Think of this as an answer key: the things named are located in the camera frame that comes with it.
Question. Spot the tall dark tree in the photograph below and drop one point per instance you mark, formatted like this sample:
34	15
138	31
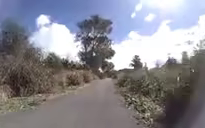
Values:
95	40

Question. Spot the small dark tree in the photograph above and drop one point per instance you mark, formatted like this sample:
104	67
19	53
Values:
136	62

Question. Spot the grey paved path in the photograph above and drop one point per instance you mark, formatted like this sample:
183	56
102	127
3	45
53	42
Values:
93	106

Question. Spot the leafy low vegetation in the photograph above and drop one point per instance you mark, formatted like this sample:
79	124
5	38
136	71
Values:
143	94

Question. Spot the dry brown scrub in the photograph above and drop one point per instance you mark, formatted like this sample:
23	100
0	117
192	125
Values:
20	77

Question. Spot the blurred dark tree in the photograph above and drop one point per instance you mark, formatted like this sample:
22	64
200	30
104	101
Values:
10	36

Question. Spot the grass verge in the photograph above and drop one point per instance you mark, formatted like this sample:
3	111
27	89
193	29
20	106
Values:
13	105

